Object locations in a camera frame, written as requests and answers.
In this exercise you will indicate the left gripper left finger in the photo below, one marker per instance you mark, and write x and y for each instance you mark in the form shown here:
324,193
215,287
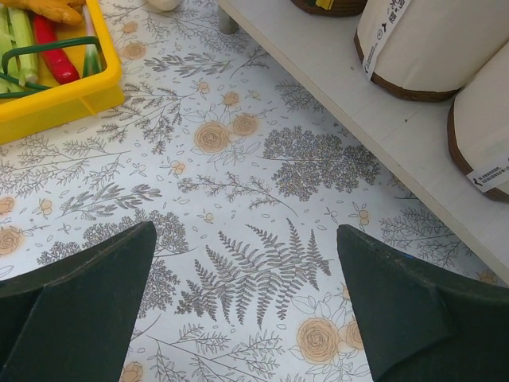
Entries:
72,320

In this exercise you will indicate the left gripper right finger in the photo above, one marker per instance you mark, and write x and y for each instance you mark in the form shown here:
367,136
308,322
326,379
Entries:
419,322

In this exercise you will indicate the beige roll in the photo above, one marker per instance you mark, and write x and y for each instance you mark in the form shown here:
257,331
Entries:
429,50
331,8
477,128

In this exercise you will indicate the white two-tier shelf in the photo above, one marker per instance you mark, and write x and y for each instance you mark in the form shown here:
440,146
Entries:
409,138

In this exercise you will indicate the floral table mat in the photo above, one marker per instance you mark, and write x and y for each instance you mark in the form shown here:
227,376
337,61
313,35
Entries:
246,178

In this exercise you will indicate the yellow plastic bin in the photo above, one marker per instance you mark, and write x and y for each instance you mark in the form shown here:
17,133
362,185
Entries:
49,104

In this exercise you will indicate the red chili toy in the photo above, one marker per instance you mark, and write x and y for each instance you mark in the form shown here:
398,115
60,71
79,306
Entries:
56,60

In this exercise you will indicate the orange ginger toy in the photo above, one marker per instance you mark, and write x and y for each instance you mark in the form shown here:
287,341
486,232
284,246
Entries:
60,11

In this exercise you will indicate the white radish toy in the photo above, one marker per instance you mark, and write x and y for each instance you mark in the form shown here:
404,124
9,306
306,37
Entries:
165,5

